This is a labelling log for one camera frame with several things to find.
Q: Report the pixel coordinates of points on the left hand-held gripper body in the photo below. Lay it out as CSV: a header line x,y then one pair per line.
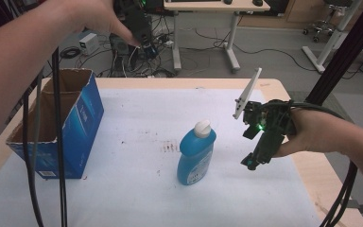
x,y
135,15

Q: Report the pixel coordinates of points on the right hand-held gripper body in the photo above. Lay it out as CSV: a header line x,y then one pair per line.
x,y
272,118

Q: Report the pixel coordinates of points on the person's right hand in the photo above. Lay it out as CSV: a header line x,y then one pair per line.
x,y
305,134

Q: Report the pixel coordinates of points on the person's left hand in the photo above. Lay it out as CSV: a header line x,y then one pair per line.
x,y
88,15

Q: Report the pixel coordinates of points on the white power supply box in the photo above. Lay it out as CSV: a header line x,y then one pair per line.
x,y
89,42

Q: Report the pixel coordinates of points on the blue bottle with white cap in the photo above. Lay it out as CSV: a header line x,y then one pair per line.
x,y
195,157

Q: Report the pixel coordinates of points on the white desk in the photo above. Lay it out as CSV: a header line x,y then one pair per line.
x,y
214,7

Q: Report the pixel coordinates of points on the black computer mouse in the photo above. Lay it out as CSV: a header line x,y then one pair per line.
x,y
228,1
257,2

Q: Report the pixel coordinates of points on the black metal stand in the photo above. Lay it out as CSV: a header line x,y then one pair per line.
x,y
343,56

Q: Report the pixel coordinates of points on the blue cardboard box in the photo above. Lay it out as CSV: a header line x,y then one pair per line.
x,y
82,126

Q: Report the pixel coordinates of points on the grey tape strip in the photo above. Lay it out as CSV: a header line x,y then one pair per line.
x,y
359,206

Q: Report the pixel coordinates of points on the office chair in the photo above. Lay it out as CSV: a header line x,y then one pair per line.
x,y
324,22

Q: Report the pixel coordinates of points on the white table mat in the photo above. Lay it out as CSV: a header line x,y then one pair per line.
x,y
132,195

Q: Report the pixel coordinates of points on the white desk frame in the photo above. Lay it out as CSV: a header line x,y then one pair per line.
x,y
331,41

